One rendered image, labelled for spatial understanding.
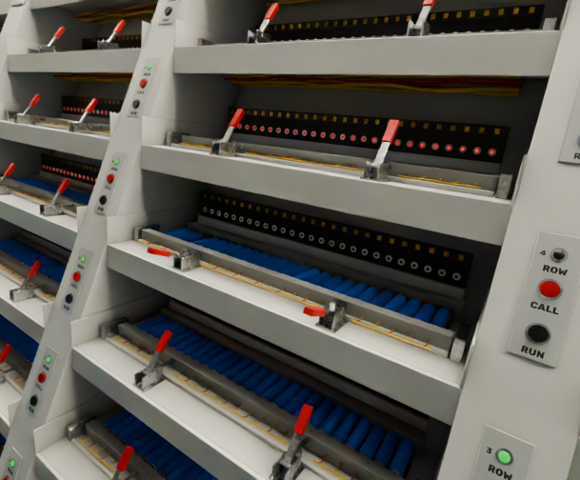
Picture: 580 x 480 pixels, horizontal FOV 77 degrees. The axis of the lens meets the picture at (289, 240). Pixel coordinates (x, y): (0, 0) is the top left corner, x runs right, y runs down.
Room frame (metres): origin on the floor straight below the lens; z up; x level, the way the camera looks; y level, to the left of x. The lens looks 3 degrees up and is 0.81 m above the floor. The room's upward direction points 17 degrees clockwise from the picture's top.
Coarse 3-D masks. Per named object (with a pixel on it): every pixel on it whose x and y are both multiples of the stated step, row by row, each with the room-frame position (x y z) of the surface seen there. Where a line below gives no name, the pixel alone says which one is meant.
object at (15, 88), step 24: (24, 24) 1.03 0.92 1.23; (48, 24) 1.08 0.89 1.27; (72, 24) 1.13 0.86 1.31; (0, 48) 1.05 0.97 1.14; (72, 48) 1.15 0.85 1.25; (0, 72) 1.02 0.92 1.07; (24, 72) 1.06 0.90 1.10; (48, 72) 1.11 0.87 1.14; (0, 96) 1.04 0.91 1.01; (24, 96) 1.08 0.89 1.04; (48, 96) 1.13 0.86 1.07; (0, 144) 1.07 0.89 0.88; (24, 144) 1.12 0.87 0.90
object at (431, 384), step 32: (128, 224) 0.69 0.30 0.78; (160, 224) 0.75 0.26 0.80; (224, 224) 0.76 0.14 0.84; (128, 256) 0.64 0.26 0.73; (160, 256) 0.64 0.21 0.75; (320, 256) 0.65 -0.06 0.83; (160, 288) 0.61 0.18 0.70; (192, 288) 0.56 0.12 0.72; (224, 288) 0.54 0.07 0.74; (256, 288) 0.55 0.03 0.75; (448, 288) 0.54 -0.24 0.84; (224, 320) 0.54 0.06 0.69; (256, 320) 0.50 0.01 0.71; (288, 320) 0.47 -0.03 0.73; (480, 320) 0.41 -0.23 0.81; (320, 352) 0.45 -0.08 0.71; (352, 352) 0.43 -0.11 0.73; (384, 352) 0.42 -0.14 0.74; (416, 352) 0.42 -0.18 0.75; (384, 384) 0.41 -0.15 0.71; (416, 384) 0.39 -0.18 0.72; (448, 384) 0.37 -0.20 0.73; (448, 416) 0.38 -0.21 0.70
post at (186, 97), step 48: (192, 0) 0.68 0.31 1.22; (240, 0) 0.77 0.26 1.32; (144, 48) 0.71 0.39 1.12; (192, 96) 0.74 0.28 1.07; (96, 192) 0.71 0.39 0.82; (144, 192) 0.71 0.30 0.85; (192, 192) 0.81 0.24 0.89; (96, 240) 0.68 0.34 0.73; (96, 288) 0.68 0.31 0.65; (144, 288) 0.77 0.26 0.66; (48, 336) 0.71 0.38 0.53
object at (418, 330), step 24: (144, 240) 0.68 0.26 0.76; (168, 240) 0.66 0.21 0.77; (216, 264) 0.60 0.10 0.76; (240, 264) 0.57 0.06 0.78; (264, 288) 0.53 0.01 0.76; (288, 288) 0.53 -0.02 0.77; (312, 288) 0.51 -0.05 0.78; (360, 312) 0.48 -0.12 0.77; (384, 312) 0.46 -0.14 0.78; (432, 336) 0.43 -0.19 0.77
